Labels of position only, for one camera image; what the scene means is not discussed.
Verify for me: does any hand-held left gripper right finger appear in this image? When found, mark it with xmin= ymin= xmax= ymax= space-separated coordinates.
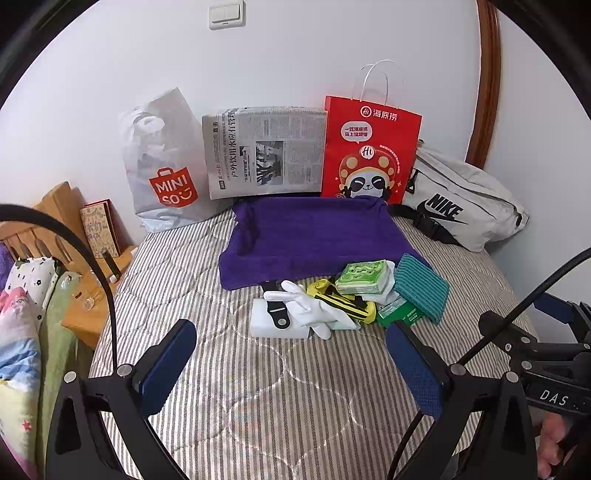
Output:
xmin=386 ymin=320 xmax=540 ymax=480

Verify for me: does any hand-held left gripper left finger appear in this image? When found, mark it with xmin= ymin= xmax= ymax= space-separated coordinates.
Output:
xmin=44 ymin=318 xmax=199 ymax=480

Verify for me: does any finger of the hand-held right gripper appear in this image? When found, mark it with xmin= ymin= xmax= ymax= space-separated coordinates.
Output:
xmin=478 ymin=311 xmax=542 ymax=366
xmin=537 ymin=292 xmax=591 ymax=342

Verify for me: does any dark green packet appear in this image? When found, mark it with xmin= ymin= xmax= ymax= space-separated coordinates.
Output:
xmin=376 ymin=298 xmax=423 ymax=329

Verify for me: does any teal striped cloth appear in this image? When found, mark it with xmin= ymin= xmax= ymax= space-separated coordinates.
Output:
xmin=393 ymin=253 xmax=451 ymax=326

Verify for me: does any white sponge block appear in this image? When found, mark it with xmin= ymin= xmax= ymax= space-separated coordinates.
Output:
xmin=252 ymin=298 xmax=311 ymax=340

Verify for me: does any yellow black pouch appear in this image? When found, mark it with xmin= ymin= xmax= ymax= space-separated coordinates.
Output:
xmin=306 ymin=277 xmax=377 ymax=326

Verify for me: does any green tissue pack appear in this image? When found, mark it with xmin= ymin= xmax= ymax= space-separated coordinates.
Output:
xmin=335 ymin=261 xmax=394 ymax=296

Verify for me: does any black strap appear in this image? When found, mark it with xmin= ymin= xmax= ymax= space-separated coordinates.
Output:
xmin=262 ymin=279 xmax=291 ymax=329

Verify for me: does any white glove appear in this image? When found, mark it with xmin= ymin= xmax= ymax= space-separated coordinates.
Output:
xmin=263 ymin=280 xmax=361 ymax=341

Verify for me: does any person's right hand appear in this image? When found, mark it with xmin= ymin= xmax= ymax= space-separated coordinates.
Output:
xmin=539 ymin=412 xmax=579 ymax=479

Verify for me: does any striped bed quilt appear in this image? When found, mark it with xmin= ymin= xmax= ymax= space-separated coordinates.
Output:
xmin=88 ymin=208 xmax=541 ymax=480

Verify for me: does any light green blanket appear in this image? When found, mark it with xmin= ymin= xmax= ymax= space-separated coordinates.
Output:
xmin=39 ymin=277 xmax=93 ymax=416

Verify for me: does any white waist bag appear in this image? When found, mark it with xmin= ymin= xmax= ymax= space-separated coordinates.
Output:
xmin=388 ymin=141 xmax=531 ymax=252

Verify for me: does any brown patterned book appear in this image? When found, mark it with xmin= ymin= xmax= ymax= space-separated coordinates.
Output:
xmin=79 ymin=199 xmax=122 ymax=259

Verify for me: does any floral white pillow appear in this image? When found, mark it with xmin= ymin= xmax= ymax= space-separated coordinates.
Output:
xmin=7 ymin=256 xmax=61 ymax=324

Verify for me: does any purple towel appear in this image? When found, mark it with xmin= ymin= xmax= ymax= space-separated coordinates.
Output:
xmin=218 ymin=195 xmax=419 ymax=291

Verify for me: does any wooden headboard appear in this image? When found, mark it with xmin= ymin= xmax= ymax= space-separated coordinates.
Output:
xmin=0 ymin=181 xmax=88 ymax=261

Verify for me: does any white plastic shopping bag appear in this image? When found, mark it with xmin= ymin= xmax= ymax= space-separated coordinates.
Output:
xmin=117 ymin=88 xmax=232 ymax=233

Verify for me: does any red paper bag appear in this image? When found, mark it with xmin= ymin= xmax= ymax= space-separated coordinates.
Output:
xmin=320 ymin=60 xmax=423 ymax=206

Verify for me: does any folded newspaper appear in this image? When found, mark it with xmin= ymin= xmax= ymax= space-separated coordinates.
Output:
xmin=202 ymin=106 xmax=328 ymax=200

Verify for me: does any black cable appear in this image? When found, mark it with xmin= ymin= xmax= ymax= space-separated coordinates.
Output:
xmin=388 ymin=247 xmax=591 ymax=480
xmin=0 ymin=204 xmax=118 ymax=370

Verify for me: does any wooden door frame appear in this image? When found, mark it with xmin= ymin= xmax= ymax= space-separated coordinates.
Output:
xmin=464 ymin=0 xmax=502 ymax=169

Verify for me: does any white light switch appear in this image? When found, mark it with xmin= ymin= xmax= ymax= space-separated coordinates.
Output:
xmin=209 ymin=1 xmax=245 ymax=31

